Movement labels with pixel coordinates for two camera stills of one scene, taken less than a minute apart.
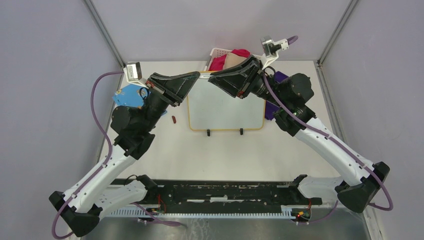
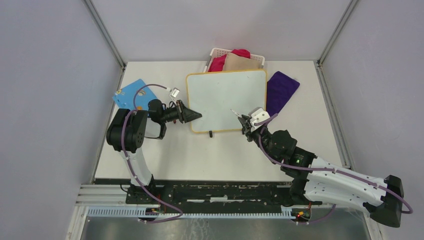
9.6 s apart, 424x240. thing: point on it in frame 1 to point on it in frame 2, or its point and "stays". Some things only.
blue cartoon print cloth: (132, 95) stays
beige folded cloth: (232, 59) stays
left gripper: (173, 89) to (185, 114)
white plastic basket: (216, 52) stays
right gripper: (238, 80) to (246, 127)
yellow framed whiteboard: (210, 107) stays
